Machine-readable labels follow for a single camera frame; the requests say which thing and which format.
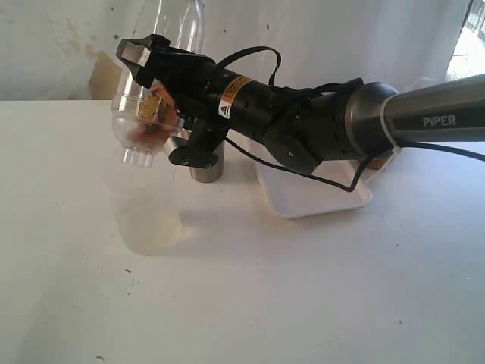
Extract white rectangular tray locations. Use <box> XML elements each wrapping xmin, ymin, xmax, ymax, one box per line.
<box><xmin>246</xmin><ymin>140</ymin><xmax>372</xmax><ymax>219</ymax></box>

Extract brown food pieces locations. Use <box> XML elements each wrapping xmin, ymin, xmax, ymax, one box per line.
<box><xmin>128</xmin><ymin>83</ymin><xmax>178</xmax><ymax>149</ymax></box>

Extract brown wooden cup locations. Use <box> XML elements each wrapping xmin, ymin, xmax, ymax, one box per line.
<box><xmin>367</xmin><ymin>152</ymin><xmax>394</xmax><ymax>171</ymax></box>

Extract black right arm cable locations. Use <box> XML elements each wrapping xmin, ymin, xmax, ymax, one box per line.
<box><xmin>223</xmin><ymin>136</ymin><xmax>485</xmax><ymax>193</ymax></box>

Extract clear plastic dome lid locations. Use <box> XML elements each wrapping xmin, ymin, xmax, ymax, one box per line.
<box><xmin>111</xmin><ymin>108</ymin><xmax>185</xmax><ymax>168</ymax></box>

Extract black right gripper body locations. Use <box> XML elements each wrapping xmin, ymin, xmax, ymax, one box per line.
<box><xmin>152</xmin><ymin>54</ymin><xmax>227</xmax><ymax>151</ymax></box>

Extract stainless steel cup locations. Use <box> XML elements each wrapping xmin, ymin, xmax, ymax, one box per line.
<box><xmin>189</xmin><ymin>142</ymin><xmax>225</xmax><ymax>184</ymax></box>

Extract clear plastic shaker cup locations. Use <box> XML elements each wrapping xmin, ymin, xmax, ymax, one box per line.
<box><xmin>109</xmin><ymin>0</ymin><xmax>207</xmax><ymax>126</ymax></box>

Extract translucent plastic pot container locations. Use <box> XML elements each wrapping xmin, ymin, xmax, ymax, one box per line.
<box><xmin>99</xmin><ymin>146</ymin><xmax>182</xmax><ymax>256</ymax></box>

